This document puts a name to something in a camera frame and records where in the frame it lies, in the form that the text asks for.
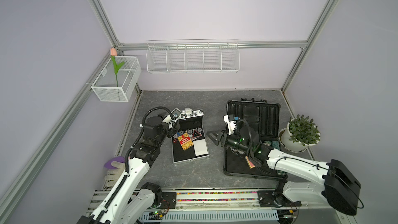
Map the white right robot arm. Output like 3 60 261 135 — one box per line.
207 120 364 216

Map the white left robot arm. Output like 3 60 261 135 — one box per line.
78 106 181 224

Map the red yellow card box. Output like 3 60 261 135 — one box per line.
177 133 193 150

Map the white card deck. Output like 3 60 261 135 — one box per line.
193 139 208 157

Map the pink card box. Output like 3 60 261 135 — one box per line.
245 156 256 169

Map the white plant pot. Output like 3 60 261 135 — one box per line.
279 122 319 153

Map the pink purple toy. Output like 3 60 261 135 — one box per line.
104 156 125 170

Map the green potted plant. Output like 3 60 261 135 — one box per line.
289 115 320 144

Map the pink artificial tulip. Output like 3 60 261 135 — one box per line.
110 48 125 87

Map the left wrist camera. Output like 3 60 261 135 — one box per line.
163 108 182 129

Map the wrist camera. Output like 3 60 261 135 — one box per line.
163 108 182 129
223 114 239 135

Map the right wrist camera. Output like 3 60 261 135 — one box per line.
223 114 239 135

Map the white wire wall shelf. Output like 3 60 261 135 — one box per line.
146 46 240 73

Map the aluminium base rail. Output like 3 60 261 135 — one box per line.
82 187 358 224

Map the white mesh wall basket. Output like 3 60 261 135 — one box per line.
91 56 142 102

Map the aluminium horizontal frame bar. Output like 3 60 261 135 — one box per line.
118 39 309 51

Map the aluminium frame corner post left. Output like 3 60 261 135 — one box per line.
74 0 142 94

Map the aluminium frame corner post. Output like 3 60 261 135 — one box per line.
74 0 142 94
281 0 340 96

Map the aluminium left side frame bar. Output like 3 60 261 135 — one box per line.
1 52 110 222

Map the aluminium frame corner post right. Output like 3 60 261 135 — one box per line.
281 0 340 96

